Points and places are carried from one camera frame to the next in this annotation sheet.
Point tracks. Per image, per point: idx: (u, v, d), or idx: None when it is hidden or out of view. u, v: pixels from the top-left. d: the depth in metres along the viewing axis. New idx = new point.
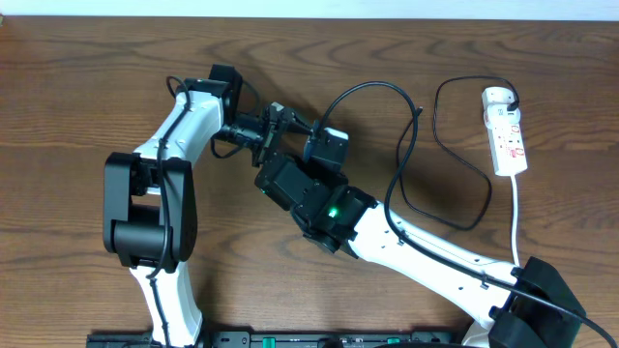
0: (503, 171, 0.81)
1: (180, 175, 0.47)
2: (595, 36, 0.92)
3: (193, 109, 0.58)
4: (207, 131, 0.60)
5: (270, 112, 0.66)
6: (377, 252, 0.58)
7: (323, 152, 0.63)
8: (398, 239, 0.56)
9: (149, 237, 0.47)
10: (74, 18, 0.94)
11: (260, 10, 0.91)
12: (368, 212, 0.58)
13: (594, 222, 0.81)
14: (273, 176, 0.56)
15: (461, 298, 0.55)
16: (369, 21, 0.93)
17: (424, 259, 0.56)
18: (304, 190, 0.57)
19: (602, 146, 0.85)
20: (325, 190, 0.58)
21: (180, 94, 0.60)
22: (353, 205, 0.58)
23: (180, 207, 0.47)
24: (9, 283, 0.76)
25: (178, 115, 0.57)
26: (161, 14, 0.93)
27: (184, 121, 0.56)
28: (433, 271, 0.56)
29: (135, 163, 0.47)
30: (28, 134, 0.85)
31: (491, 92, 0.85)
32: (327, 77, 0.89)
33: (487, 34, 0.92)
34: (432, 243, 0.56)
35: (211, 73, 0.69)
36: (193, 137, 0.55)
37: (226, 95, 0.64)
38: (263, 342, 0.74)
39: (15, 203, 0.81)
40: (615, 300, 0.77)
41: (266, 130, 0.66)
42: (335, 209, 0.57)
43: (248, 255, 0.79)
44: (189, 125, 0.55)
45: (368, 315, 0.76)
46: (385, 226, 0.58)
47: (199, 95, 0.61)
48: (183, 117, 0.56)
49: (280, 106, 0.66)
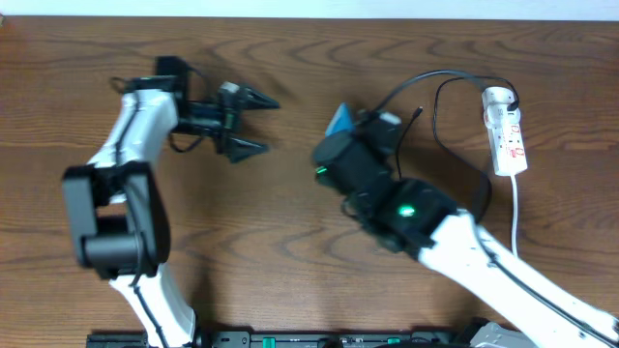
0: (503, 171, 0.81)
1: (141, 177, 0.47)
2: (596, 36, 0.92)
3: (144, 107, 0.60)
4: (163, 126, 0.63)
5: (224, 94, 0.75)
6: (453, 269, 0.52)
7: (378, 131, 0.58)
8: (488, 260, 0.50)
9: (121, 246, 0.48)
10: (74, 18, 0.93)
11: (260, 10, 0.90)
12: (448, 219, 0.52)
13: (594, 222, 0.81)
14: (338, 157, 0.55)
15: (547, 339, 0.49)
16: (369, 21, 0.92)
17: (512, 287, 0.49)
18: (368, 179, 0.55)
19: (603, 145, 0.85)
20: (388, 181, 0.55)
21: (129, 96, 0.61)
22: (423, 200, 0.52)
23: (148, 211, 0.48)
24: (9, 283, 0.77)
25: (131, 116, 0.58)
26: (160, 14, 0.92)
27: (137, 120, 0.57)
28: (519, 304, 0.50)
29: (94, 176, 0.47)
30: (28, 134, 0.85)
31: (491, 92, 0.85)
32: (327, 77, 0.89)
33: (487, 33, 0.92)
34: (525, 273, 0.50)
35: (158, 69, 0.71)
36: (148, 135, 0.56)
37: (176, 88, 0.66)
38: (263, 342, 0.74)
39: (15, 202, 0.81)
40: (615, 300, 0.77)
41: (224, 114, 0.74)
42: (406, 207, 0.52)
43: (248, 255, 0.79)
44: (141, 125, 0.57)
45: (368, 316, 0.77)
46: (473, 244, 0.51)
47: (149, 94, 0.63)
48: (135, 117, 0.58)
49: (233, 86, 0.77)
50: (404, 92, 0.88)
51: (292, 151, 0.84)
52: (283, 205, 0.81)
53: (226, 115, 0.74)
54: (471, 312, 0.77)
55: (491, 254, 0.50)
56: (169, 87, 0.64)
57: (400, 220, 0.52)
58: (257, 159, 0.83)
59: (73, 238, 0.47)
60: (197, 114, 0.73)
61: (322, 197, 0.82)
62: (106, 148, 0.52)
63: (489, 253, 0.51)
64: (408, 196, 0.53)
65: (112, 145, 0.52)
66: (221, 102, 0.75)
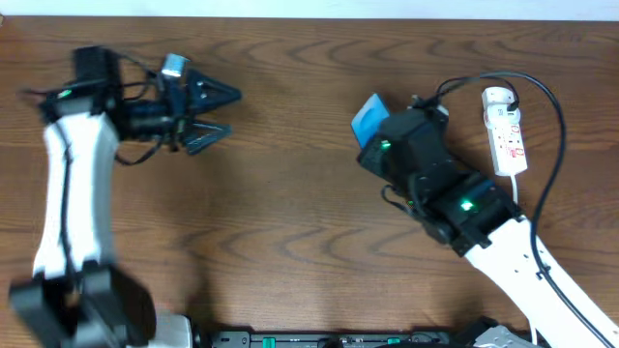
0: (504, 171, 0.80)
1: (103, 277, 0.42)
2: (596, 36, 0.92)
3: (76, 156, 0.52)
4: (111, 161, 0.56)
5: (169, 85, 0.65)
6: (500, 271, 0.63)
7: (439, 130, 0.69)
8: (539, 272, 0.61)
9: (90, 340, 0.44)
10: (73, 17, 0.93)
11: (259, 10, 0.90)
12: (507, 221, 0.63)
13: (595, 222, 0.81)
14: (407, 135, 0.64)
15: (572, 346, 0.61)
16: (369, 21, 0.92)
17: (554, 299, 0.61)
18: (433, 165, 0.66)
19: (603, 145, 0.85)
20: (452, 171, 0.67)
21: (56, 135, 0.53)
22: (483, 194, 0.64)
23: (119, 307, 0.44)
24: (8, 283, 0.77)
25: (63, 173, 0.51)
26: (160, 14, 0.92)
27: (72, 178, 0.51)
28: (556, 312, 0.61)
29: (46, 286, 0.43)
30: (28, 133, 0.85)
31: (491, 92, 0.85)
32: (327, 77, 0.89)
33: (487, 33, 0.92)
34: (575, 292, 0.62)
35: (76, 68, 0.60)
36: (94, 191, 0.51)
37: (106, 95, 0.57)
38: (263, 342, 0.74)
39: (14, 202, 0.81)
40: (616, 300, 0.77)
41: (172, 111, 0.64)
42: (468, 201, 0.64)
43: (247, 255, 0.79)
44: (78, 188, 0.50)
45: (368, 315, 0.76)
46: (527, 252, 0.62)
47: (71, 126, 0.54)
48: (69, 172, 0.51)
49: (175, 71, 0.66)
50: (404, 92, 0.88)
51: (292, 151, 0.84)
52: (283, 205, 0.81)
53: (176, 112, 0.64)
54: (471, 312, 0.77)
55: (544, 267, 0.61)
56: (98, 101, 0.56)
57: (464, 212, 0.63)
58: (257, 159, 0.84)
59: (46, 346, 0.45)
60: (139, 114, 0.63)
61: (322, 197, 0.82)
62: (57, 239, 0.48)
63: (543, 266, 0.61)
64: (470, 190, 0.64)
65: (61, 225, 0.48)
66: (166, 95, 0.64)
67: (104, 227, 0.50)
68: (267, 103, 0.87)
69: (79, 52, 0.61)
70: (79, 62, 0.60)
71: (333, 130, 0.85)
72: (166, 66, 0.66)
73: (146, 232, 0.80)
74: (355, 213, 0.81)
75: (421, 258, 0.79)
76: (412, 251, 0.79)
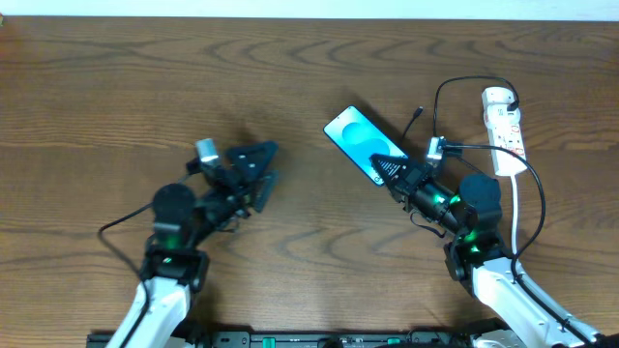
0: (503, 171, 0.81)
1: None
2: (596, 36, 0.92)
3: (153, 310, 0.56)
4: (170, 326, 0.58)
5: (220, 170, 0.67)
6: (486, 285, 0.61)
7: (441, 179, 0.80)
8: (512, 278, 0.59)
9: None
10: (73, 18, 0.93)
11: (259, 10, 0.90)
12: (500, 259, 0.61)
13: (594, 222, 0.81)
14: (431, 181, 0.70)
15: (531, 330, 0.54)
16: (369, 21, 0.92)
17: (516, 291, 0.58)
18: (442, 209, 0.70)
19: (602, 145, 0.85)
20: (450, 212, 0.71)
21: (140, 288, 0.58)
22: (494, 251, 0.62)
23: None
24: (8, 284, 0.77)
25: (136, 319, 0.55)
26: (160, 14, 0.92)
27: (142, 326, 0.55)
28: (517, 301, 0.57)
29: None
30: (28, 133, 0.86)
31: (492, 92, 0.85)
32: (327, 78, 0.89)
33: (487, 34, 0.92)
34: (540, 291, 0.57)
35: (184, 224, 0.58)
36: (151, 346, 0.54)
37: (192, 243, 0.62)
38: (263, 342, 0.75)
39: (15, 202, 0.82)
40: (616, 300, 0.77)
41: (235, 189, 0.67)
42: (475, 247, 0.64)
43: (248, 255, 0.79)
44: (146, 331, 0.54)
45: (368, 316, 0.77)
46: (508, 269, 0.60)
47: (162, 286, 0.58)
48: (141, 321, 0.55)
49: (214, 155, 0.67)
50: (404, 92, 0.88)
51: (291, 151, 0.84)
52: (284, 206, 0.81)
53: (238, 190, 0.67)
54: (471, 312, 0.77)
55: (516, 273, 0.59)
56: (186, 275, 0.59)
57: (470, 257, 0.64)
58: None
59: None
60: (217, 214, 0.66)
61: (322, 197, 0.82)
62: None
63: (515, 272, 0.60)
64: (485, 243, 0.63)
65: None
66: (224, 182, 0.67)
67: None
68: (268, 103, 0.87)
69: (161, 224, 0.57)
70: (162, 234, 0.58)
71: None
72: (201, 155, 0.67)
73: (146, 231, 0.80)
74: (356, 213, 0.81)
75: (422, 258, 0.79)
76: (412, 251, 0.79)
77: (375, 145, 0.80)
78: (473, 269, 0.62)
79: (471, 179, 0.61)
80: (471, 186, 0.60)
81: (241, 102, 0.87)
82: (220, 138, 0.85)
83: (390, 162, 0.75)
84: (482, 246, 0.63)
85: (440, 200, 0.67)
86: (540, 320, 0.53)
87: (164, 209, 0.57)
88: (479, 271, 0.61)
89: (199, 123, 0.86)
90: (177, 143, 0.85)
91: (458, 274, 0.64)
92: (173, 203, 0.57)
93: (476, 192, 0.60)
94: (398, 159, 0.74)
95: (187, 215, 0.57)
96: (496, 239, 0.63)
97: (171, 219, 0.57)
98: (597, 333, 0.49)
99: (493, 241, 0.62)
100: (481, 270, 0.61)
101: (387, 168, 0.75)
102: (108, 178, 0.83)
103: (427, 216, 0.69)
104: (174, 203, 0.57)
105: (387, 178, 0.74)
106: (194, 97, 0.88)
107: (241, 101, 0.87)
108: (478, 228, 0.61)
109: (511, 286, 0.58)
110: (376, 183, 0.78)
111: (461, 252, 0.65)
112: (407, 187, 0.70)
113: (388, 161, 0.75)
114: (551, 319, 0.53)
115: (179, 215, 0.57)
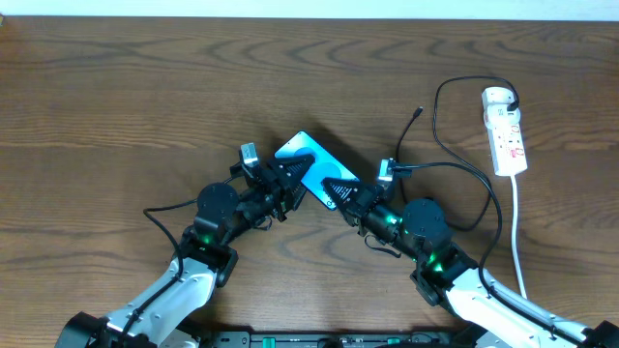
0: (503, 171, 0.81)
1: None
2: (595, 36, 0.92)
3: (184, 280, 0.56)
4: (192, 305, 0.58)
5: (258, 172, 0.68)
6: (461, 306, 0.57)
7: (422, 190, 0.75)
8: (486, 293, 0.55)
9: None
10: (74, 19, 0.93)
11: (258, 10, 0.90)
12: (468, 272, 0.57)
13: (594, 222, 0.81)
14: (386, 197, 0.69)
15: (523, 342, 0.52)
16: (369, 21, 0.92)
17: (495, 307, 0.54)
18: None
19: (602, 146, 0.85)
20: None
21: (175, 259, 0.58)
22: (458, 264, 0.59)
23: None
24: (8, 283, 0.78)
25: (166, 282, 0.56)
26: (160, 14, 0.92)
27: (168, 292, 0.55)
28: (500, 317, 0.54)
29: None
30: (28, 133, 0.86)
31: (491, 92, 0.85)
32: (327, 78, 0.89)
33: (487, 34, 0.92)
34: (515, 299, 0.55)
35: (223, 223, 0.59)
36: (172, 313, 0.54)
37: (228, 241, 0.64)
38: (263, 342, 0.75)
39: (14, 203, 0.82)
40: (616, 300, 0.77)
41: (271, 188, 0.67)
42: (439, 266, 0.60)
43: (248, 255, 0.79)
44: (173, 297, 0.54)
45: (368, 316, 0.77)
46: (479, 282, 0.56)
47: (193, 266, 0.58)
48: (168, 287, 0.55)
49: (254, 157, 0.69)
50: (404, 92, 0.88)
51: None
52: None
53: (274, 189, 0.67)
54: None
55: (488, 286, 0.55)
56: (213, 264, 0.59)
57: (437, 279, 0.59)
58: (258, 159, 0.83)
59: None
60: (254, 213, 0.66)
61: None
62: (129, 306, 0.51)
63: (486, 286, 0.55)
64: (447, 259, 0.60)
65: (134, 305, 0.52)
66: (261, 182, 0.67)
67: (171, 326, 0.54)
68: (268, 103, 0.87)
69: (201, 219, 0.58)
70: (200, 229, 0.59)
71: (332, 130, 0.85)
72: (243, 157, 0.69)
73: (146, 231, 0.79)
74: None
75: None
76: None
77: (327, 168, 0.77)
78: (444, 291, 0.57)
79: (410, 208, 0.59)
80: (414, 216, 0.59)
81: (241, 102, 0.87)
82: (220, 137, 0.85)
83: (342, 186, 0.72)
84: (445, 262, 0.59)
85: (392, 220, 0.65)
86: (528, 333, 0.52)
87: (208, 206, 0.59)
88: (452, 295, 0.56)
89: (199, 122, 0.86)
90: (177, 143, 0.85)
91: (432, 299, 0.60)
92: (212, 202, 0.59)
93: (421, 222, 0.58)
94: (350, 182, 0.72)
95: (226, 216, 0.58)
96: (455, 250, 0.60)
97: (210, 217, 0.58)
98: (584, 330, 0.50)
99: (454, 254, 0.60)
100: (454, 292, 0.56)
101: (339, 191, 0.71)
102: (108, 178, 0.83)
103: (381, 239, 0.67)
104: (214, 203, 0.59)
105: (338, 202, 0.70)
106: (194, 97, 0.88)
107: (242, 101, 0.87)
108: (436, 250, 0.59)
109: (488, 302, 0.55)
110: (329, 206, 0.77)
111: (427, 276, 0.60)
112: (358, 210, 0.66)
113: (341, 184, 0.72)
114: (539, 329, 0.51)
115: (220, 214, 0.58)
